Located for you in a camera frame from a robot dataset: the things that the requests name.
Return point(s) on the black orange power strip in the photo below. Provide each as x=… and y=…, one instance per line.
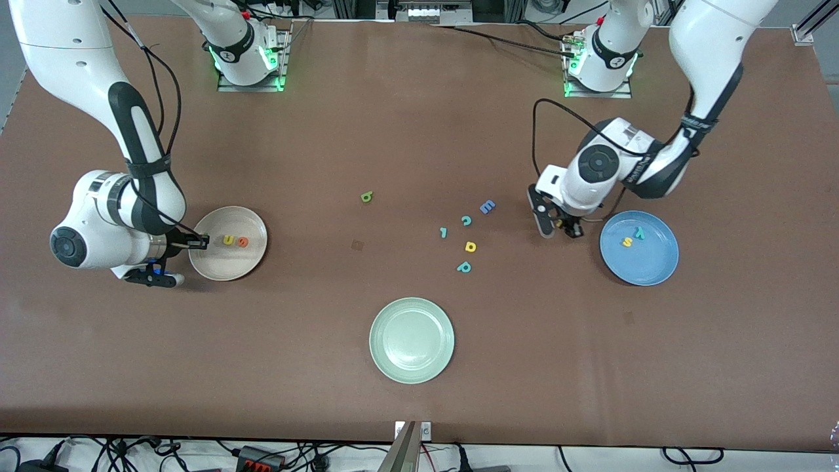
x=259, y=459

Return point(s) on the teal letter p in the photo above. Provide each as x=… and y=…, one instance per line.
x=464, y=267

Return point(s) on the beige brown plate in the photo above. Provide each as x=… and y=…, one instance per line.
x=226, y=262

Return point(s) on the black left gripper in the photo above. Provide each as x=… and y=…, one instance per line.
x=573, y=226

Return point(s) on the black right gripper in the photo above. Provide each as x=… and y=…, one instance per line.
x=177, y=244

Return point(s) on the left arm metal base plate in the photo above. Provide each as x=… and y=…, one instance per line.
x=600, y=94

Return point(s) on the grey metal mount post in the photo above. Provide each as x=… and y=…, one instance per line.
x=403, y=452

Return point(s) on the aluminium table corner bracket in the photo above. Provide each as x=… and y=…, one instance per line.
x=803, y=33

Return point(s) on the blue letter E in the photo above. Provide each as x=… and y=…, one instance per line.
x=487, y=207

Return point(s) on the grey control box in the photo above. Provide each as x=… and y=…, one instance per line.
x=432, y=12

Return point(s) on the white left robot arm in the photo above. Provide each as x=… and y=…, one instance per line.
x=593, y=167

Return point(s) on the blue plate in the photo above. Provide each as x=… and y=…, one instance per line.
x=649, y=262

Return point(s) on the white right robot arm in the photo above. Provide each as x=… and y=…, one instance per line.
x=98, y=223

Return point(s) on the pale green plate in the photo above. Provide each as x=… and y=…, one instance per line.
x=411, y=341

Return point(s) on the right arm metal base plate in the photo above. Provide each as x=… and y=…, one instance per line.
x=249, y=87

